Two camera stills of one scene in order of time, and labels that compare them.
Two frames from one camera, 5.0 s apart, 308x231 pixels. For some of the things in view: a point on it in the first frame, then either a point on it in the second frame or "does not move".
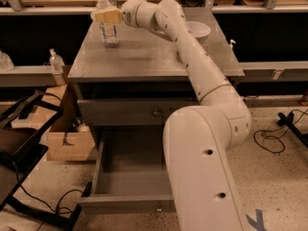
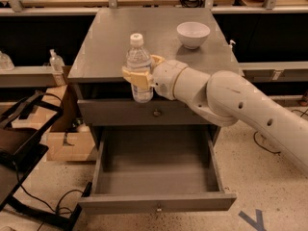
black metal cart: [25, 128] does not move
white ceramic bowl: [198, 30] does not move
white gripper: [128, 12] to [166, 77]
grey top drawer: [130, 111] does not move
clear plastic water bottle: [109, 30] to [139, 59]
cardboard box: [68, 138] does not move
